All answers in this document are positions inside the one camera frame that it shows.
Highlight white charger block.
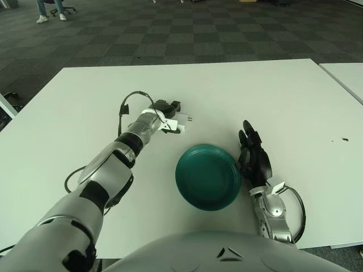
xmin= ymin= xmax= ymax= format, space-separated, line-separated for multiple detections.
xmin=175 ymin=112 xmax=195 ymax=133

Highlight black office chair base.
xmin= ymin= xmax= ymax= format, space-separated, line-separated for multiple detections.
xmin=49 ymin=5 xmax=77 ymax=16

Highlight white rectangular table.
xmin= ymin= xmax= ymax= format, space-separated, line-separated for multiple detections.
xmin=318 ymin=62 xmax=363 ymax=105

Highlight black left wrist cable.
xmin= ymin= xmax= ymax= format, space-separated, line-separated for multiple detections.
xmin=117 ymin=91 xmax=156 ymax=134

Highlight black left elbow cable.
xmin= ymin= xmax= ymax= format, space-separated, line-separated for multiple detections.
xmin=64 ymin=165 xmax=94 ymax=195

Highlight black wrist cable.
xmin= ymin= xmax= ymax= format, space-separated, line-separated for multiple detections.
xmin=117 ymin=91 xmax=156 ymax=134
xmin=283 ymin=185 xmax=306 ymax=244

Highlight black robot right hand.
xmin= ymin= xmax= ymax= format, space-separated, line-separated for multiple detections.
xmin=237 ymin=120 xmax=272 ymax=189

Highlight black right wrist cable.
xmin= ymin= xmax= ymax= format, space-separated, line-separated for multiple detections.
xmin=283 ymin=185 xmax=306 ymax=244

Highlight dark green round plate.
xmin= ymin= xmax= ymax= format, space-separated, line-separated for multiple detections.
xmin=175 ymin=144 xmax=242 ymax=212

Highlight person legs in jeans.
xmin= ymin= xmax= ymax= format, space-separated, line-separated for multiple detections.
xmin=36 ymin=0 xmax=68 ymax=24

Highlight grey robot torso shell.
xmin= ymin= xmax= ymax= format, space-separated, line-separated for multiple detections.
xmin=102 ymin=231 xmax=363 ymax=272

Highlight black floor object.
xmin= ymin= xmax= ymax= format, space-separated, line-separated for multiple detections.
xmin=1 ymin=92 xmax=22 ymax=108

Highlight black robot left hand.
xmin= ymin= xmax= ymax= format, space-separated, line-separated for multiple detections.
xmin=149 ymin=99 xmax=183 ymax=136

